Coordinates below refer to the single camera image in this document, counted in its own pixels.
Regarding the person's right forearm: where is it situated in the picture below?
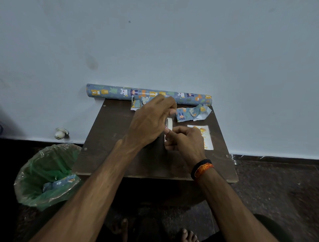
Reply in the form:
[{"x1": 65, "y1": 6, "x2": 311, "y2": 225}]
[{"x1": 196, "y1": 169, "x2": 279, "y2": 242}]

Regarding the person's left forearm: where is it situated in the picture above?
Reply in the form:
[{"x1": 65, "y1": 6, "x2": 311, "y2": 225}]
[{"x1": 29, "y1": 138, "x2": 145, "y2": 242}]

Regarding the person's foot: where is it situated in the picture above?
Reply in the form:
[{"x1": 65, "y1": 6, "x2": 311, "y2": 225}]
[
  {"x1": 111, "y1": 218, "x2": 129, "y2": 242},
  {"x1": 175, "y1": 228, "x2": 199, "y2": 242}
]

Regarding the white tape roll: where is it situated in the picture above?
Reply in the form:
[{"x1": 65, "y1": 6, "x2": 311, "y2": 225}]
[{"x1": 164, "y1": 118, "x2": 173, "y2": 141}]

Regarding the white wall door stopper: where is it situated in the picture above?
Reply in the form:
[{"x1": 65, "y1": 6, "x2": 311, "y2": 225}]
[{"x1": 54, "y1": 128, "x2": 70, "y2": 140}]

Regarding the crumpled wrapping paper scrap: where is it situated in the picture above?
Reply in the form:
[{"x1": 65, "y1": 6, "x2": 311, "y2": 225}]
[{"x1": 176, "y1": 104, "x2": 212, "y2": 123}]

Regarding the discarded wrapping paper scrap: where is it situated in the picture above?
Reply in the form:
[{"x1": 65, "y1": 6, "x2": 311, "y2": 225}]
[{"x1": 42, "y1": 174, "x2": 77, "y2": 193}]

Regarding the black wristband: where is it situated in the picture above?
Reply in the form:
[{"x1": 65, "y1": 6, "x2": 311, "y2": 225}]
[{"x1": 190, "y1": 159, "x2": 212, "y2": 180}]

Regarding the animal print wrapping paper roll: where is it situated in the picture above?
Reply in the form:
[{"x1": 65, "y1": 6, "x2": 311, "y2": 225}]
[{"x1": 86, "y1": 83, "x2": 213, "y2": 106}]

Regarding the person's left foot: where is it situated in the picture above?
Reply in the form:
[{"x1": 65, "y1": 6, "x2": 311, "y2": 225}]
[{"x1": 111, "y1": 218, "x2": 129, "y2": 242}]

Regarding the white sheet with orange print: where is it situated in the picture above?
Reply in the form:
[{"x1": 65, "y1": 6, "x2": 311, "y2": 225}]
[{"x1": 187, "y1": 125, "x2": 214, "y2": 151}]

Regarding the small folded wrapping paper piece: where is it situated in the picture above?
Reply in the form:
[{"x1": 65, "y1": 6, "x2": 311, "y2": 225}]
[{"x1": 130, "y1": 96, "x2": 150, "y2": 111}]

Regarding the person's right foot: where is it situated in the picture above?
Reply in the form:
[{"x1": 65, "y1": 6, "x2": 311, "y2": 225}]
[{"x1": 175, "y1": 228, "x2": 199, "y2": 242}]

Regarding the orange thread wristband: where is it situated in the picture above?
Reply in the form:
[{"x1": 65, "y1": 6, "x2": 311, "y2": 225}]
[{"x1": 194, "y1": 163, "x2": 215, "y2": 179}]

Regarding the person's left hand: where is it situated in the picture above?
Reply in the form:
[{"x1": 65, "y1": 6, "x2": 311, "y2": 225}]
[{"x1": 126, "y1": 94, "x2": 177, "y2": 150}]

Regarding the person's right hand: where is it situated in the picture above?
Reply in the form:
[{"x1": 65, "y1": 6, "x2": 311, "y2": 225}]
[{"x1": 164, "y1": 126, "x2": 207, "y2": 170}]

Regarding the bin with green plastic bag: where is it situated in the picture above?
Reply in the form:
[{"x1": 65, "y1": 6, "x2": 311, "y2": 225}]
[{"x1": 13, "y1": 143, "x2": 84, "y2": 212}]

